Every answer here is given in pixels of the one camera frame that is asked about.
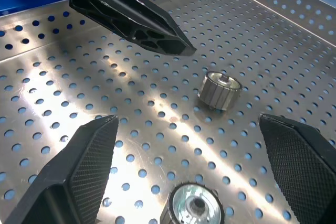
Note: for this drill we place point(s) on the ribbed metal roller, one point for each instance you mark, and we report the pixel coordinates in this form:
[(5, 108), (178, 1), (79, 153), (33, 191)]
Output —
[(194, 205), (219, 93)]

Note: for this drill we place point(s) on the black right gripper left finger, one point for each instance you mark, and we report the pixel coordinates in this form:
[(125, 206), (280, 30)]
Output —
[(78, 176)]

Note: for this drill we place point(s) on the perforated steel tray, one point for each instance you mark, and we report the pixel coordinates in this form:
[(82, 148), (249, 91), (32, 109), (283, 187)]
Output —
[(157, 129)]

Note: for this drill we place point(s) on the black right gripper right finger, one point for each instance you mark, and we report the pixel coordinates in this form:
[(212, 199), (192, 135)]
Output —
[(302, 166)]

